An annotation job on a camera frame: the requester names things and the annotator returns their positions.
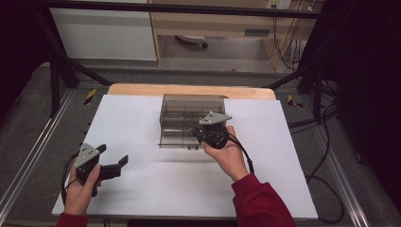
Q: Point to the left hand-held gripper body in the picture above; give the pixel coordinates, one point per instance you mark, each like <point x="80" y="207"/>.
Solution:
<point x="85" y="157"/>

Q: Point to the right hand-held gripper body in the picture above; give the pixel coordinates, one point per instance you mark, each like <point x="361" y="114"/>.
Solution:
<point x="214" y="135"/>

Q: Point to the smoky transparent drawer box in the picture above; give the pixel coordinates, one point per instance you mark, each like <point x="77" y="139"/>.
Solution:
<point x="179" y="116"/>

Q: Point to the person's right hand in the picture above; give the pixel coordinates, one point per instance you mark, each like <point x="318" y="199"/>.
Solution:
<point x="228" y="160"/>

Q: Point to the person's left hand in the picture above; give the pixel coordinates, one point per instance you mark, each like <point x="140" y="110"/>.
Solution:
<point x="77" y="197"/>

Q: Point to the white board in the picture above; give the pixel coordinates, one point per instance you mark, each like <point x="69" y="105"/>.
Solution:
<point x="157" y="186"/>

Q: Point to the yellow black tape strip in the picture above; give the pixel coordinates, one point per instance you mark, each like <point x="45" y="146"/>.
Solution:
<point x="293" y="102"/>
<point x="90" y="97"/>

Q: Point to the wooden table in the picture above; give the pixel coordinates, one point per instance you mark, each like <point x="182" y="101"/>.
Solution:
<point x="142" y="90"/>

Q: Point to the office chair base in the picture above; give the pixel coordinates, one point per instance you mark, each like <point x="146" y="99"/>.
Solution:
<point x="192" y="39"/>

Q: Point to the light wooden desk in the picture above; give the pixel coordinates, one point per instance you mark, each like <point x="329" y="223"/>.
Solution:
<point x="214" y="23"/>

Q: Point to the white cabinet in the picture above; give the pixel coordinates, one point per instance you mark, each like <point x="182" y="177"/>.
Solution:
<point x="104" y="34"/>

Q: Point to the black curtain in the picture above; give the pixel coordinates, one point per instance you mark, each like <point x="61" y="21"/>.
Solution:
<point x="15" y="47"/>
<point x="369" y="78"/>

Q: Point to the aluminium rail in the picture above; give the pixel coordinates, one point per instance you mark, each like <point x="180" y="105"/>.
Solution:
<point x="34" y="148"/>
<point x="343" y="176"/>

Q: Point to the black metal frame leg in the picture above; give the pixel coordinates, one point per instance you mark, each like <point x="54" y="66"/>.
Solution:
<point x="55" y="85"/>
<point x="317" y="91"/>

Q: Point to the black metal frame bar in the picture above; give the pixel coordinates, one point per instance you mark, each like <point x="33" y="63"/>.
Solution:
<point x="189" y="8"/>

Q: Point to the white wall socket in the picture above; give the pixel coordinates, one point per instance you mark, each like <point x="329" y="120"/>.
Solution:
<point x="279" y="3"/>

